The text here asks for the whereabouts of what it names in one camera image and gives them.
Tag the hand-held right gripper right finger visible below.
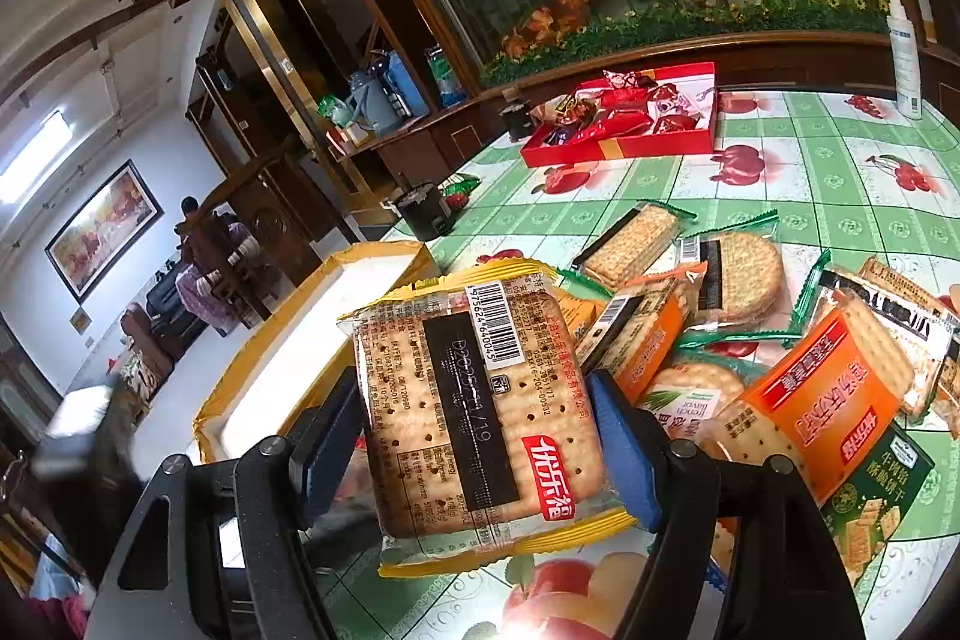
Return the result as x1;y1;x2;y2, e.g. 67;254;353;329
585;370;871;640

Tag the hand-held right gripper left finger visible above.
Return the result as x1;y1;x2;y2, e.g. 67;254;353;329
86;368;368;640

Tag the yellow taped foam box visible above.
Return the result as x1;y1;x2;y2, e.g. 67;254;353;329
193;240;440;465

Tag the small orange cracker packet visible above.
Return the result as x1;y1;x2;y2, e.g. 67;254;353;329
577;265;707;405

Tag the yellow-edged square cracker packet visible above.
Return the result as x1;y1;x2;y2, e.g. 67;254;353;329
337;260;638;577

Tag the large orange cracker packet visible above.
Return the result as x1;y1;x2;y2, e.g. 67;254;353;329
701;291;917;540

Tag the green round cracker packet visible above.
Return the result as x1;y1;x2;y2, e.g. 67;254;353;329
675;211;786;341

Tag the dark green cracker packet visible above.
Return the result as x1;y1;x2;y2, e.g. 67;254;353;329
817;422;938;587

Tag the white label round cracker packet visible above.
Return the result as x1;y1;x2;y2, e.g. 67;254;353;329
637;351;751;453

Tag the brown sofa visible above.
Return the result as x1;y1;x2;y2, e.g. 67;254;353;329
120;302;179;402

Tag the yellow cracker packet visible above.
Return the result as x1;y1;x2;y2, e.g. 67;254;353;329
555;269;614;342

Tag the wooden chair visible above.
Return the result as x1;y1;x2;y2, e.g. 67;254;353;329
176;134;353;320

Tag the large black motor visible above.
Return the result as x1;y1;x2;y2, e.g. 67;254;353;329
394;181;458;242

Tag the green red candy wrapper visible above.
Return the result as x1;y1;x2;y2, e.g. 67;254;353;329
439;173;481;210

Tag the black label cracker packet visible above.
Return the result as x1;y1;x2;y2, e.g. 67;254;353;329
791;250;959;420

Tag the red gift box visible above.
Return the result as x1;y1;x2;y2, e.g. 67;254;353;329
520;61;719;170

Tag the clear long cracker packet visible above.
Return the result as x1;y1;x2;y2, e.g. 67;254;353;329
859;256;960;341

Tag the ceiling light panel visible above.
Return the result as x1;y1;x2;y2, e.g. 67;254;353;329
0;111;72;206

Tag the wooden low partition cabinet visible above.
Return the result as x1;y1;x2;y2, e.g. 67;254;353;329
330;29;960;191

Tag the pile of red candy packets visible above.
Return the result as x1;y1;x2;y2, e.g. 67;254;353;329
532;68;710;146

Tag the green plastic bag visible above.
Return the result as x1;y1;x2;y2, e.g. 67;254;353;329
315;94;353;128

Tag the green checked fruit tablecloth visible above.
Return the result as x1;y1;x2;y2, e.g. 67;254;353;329
300;85;960;640

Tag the small black motor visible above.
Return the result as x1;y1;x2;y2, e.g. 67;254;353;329
499;100;535;142

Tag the brown snack bag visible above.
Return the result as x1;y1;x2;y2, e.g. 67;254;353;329
534;91;601;129

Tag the grey kettle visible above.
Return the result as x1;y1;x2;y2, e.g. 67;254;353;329
346;70;402;135

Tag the blue thermos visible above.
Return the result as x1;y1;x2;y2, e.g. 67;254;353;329
382;51;428;116

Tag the green label plastic bottle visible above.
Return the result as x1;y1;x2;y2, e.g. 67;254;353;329
427;44;466;109

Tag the gold framed glass cabinet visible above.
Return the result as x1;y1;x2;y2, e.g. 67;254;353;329
210;0;391;229

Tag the white spray bottle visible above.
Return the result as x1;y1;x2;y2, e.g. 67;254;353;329
885;0;923;121

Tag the framed wall painting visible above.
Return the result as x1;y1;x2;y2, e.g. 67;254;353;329
45;160;164;304

